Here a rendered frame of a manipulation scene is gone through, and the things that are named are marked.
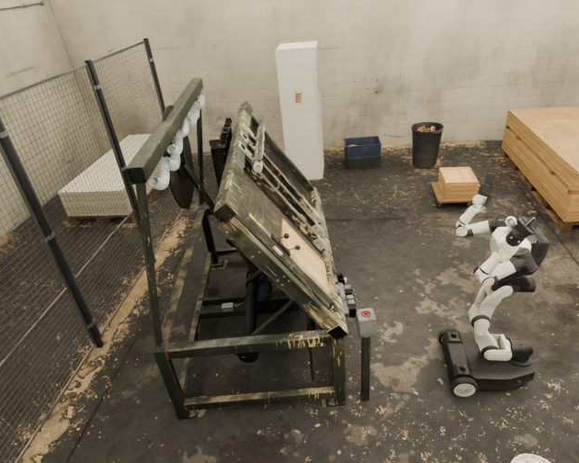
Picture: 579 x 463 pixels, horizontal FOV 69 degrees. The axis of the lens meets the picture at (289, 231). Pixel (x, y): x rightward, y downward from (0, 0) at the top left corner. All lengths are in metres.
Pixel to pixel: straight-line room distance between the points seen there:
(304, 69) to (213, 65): 2.26
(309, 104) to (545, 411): 4.86
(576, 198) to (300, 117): 3.81
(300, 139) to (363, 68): 1.88
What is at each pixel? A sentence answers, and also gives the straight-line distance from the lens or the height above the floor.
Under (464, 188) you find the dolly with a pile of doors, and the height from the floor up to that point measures 0.31.
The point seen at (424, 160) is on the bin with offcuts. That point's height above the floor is 0.15.
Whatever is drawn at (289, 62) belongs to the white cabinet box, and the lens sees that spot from 6.54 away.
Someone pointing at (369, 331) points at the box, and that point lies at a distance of 3.08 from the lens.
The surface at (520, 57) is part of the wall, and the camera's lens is 8.43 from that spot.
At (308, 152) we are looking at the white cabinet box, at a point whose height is 0.48.
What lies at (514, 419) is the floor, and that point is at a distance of 3.86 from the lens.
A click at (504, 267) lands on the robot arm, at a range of 2.99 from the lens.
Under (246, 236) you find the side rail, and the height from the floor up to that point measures 1.70.
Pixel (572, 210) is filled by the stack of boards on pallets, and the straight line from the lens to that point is 5.99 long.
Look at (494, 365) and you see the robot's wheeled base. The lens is 3.92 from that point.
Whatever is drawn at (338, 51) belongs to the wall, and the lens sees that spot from 7.88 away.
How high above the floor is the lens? 3.03
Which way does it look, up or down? 32 degrees down
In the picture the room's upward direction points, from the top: 6 degrees counter-clockwise
